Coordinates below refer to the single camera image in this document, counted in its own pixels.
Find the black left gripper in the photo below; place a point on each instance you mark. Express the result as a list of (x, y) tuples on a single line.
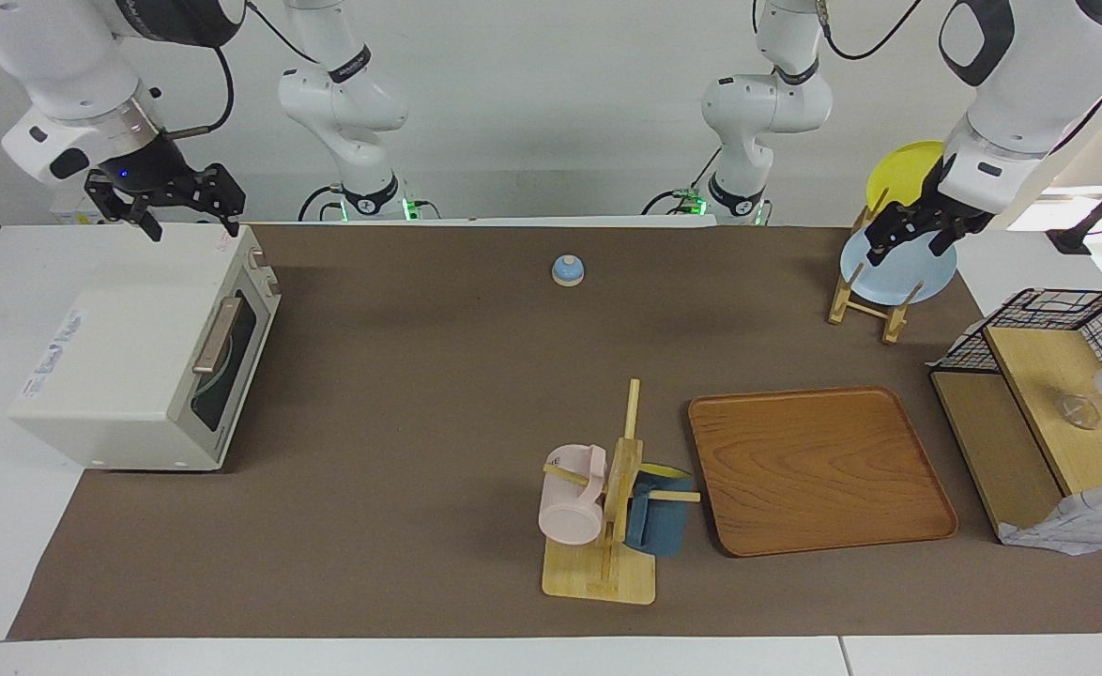
[(936, 211)]

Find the black clamp stand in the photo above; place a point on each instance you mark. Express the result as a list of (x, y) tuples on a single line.
[(1100, 211)]

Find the pale green round plate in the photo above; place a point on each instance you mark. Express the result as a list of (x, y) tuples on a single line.
[(216, 394)]

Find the brown wooden tray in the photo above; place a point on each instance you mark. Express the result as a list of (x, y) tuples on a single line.
[(818, 469)]

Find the blue call bell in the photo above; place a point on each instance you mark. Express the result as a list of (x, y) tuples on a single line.
[(568, 270)]

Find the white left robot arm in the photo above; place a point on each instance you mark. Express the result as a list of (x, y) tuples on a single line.
[(1030, 84)]

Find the dark blue mug yellow inside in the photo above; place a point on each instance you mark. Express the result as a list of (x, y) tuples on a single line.
[(659, 526)]

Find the wooden plate rack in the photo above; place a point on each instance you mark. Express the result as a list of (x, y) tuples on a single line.
[(894, 324)]

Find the light blue plate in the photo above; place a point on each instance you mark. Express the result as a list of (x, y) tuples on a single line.
[(898, 272)]

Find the white toaster oven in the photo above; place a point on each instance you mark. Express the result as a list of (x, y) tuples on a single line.
[(110, 366)]

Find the pink mug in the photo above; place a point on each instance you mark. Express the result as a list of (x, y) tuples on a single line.
[(570, 507)]

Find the wooden mug rack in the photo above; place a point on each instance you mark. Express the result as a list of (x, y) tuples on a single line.
[(619, 488)]

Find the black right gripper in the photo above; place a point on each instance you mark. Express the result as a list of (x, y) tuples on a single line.
[(152, 169)]

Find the white checkered cloth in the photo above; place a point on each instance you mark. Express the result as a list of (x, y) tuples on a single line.
[(1086, 526)]

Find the brown table mat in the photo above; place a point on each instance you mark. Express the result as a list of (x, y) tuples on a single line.
[(420, 394)]

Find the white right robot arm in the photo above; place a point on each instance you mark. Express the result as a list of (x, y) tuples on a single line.
[(63, 56)]

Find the small clear glass bowl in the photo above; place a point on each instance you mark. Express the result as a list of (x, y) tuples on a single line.
[(1080, 411)]

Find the white box yellow label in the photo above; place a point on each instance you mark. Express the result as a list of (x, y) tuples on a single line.
[(68, 218)]

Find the yellow plate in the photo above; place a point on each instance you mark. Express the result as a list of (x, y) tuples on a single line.
[(903, 174)]

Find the light wooden shelf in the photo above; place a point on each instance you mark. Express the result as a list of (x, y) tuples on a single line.
[(1039, 394)]

